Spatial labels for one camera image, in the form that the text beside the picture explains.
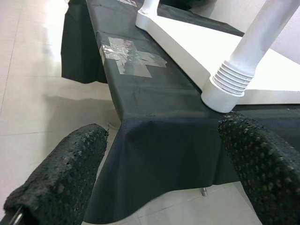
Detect white plastic children table top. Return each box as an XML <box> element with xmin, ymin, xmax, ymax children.
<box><xmin>135</xmin><ymin>7</ymin><xmax>300</xmax><ymax>113</ymax></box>

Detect white plastic table leg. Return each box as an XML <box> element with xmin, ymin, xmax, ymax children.
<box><xmin>212</xmin><ymin>0</ymin><xmax>295</xmax><ymax>97</ymax></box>
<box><xmin>138</xmin><ymin>0</ymin><xmax>160</xmax><ymax>15</ymax></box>

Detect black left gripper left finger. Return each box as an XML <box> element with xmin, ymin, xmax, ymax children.
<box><xmin>3</xmin><ymin>123</ymin><xmax>110</xmax><ymax>225</ymax></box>

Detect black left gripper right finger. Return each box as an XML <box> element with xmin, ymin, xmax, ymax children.
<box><xmin>217</xmin><ymin>112</ymin><xmax>300</xmax><ymax>225</ymax></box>

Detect crumpled clear plastic bag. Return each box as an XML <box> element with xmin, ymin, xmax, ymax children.
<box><xmin>99</xmin><ymin>36</ymin><xmax>167</xmax><ymax>78</ymax></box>

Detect black plastic table cover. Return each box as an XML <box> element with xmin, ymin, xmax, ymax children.
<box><xmin>60</xmin><ymin>0</ymin><xmax>300</xmax><ymax>224</ymax></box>

